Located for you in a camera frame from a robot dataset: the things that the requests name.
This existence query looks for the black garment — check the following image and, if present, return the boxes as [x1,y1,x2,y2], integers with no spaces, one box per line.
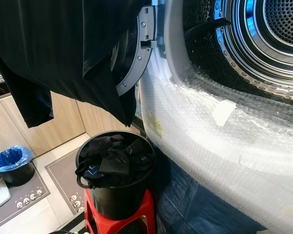
[0,0,150,129]

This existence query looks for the dark clothes pile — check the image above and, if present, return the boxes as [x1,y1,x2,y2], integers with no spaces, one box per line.
[76,134,154,189]

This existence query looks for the bubble-wrapped white washing machine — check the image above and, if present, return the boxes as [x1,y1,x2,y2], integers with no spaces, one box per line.
[139,0,293,234]

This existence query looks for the wooden kitchen cabinet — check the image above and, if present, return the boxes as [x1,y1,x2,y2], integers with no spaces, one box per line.
[0,93,135,161]

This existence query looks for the black bin with blue bag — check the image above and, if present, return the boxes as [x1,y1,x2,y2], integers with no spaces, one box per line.
[0,145,35,187]

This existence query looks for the grey floor mat with owls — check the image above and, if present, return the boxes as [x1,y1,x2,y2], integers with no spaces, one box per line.
[44,146,86,215]
[0,168,51,233]

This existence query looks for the black plastic bucket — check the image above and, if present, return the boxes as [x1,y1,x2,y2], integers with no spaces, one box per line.
[75,130,156,221]

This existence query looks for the grey round washer door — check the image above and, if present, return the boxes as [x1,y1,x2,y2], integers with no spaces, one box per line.
[110,7,160,97]

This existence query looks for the yellow washer sticker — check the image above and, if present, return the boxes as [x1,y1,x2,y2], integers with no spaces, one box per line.
[146,114,164,138]

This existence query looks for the red plastic stool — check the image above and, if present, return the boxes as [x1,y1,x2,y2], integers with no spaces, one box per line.
[84,187,157,234]

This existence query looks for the blue plastic tarp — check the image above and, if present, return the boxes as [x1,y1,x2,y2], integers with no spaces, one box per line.
[152,149,268,234]

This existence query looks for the black drum paddle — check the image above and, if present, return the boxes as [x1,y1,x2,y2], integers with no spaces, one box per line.
[184,18,233,41]

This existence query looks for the white tape patch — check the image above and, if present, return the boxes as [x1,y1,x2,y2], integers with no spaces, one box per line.
[211,99,237,128]

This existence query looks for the perforated steel washer drum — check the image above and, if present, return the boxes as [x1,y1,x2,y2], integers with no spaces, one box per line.
[183,0,293,102]

